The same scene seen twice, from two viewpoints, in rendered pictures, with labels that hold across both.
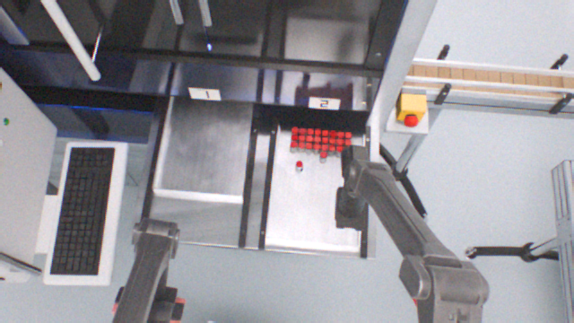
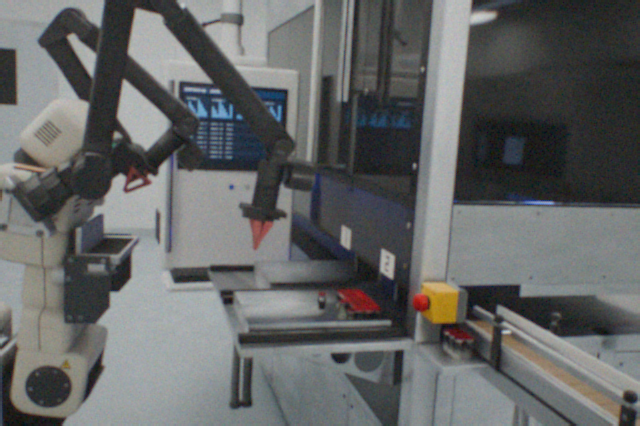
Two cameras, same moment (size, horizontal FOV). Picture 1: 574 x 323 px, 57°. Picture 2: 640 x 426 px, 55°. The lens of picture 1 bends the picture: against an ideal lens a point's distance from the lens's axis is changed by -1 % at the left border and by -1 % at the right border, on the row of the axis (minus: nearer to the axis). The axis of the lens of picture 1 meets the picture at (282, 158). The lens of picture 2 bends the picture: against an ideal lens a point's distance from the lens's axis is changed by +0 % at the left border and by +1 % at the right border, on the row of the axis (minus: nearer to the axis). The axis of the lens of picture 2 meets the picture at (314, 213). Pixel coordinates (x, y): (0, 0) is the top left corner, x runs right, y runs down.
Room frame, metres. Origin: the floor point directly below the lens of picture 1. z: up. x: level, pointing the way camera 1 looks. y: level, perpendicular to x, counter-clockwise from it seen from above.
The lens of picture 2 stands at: (-0.03, -1.48, 1.38)
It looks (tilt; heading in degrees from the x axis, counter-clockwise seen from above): 9 degrees down; 69
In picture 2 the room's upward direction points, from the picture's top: 3 degrees clockwise
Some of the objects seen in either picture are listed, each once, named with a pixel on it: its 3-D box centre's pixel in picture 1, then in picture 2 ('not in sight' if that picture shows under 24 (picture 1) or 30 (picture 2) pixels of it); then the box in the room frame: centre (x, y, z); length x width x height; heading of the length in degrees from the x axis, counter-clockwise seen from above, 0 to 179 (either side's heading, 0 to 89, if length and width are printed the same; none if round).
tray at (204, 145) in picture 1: (205, 140); (315, 276); (0.64, 0.23, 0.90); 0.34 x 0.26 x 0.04; 175
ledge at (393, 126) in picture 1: (406, 112); (456, 358); (0.75, -0.39, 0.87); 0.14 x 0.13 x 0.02; 175
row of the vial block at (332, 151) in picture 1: (319, 150); (349, 308); (0.61, -0.11, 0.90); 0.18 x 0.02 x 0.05; 84
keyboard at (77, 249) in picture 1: (82, 207); (228, 272); (0.46, 0.60, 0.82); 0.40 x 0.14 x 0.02; 179
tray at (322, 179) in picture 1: (317, 186); (307, 312); (0.50, -0.10, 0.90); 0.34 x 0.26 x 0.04; 174
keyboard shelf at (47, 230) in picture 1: (74, 210); (226, 277); (0.46, 0.64, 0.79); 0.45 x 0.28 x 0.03; 179
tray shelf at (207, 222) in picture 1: (260, 170); (307, 301); (0.56, 0.07, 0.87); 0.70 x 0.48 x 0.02; 85
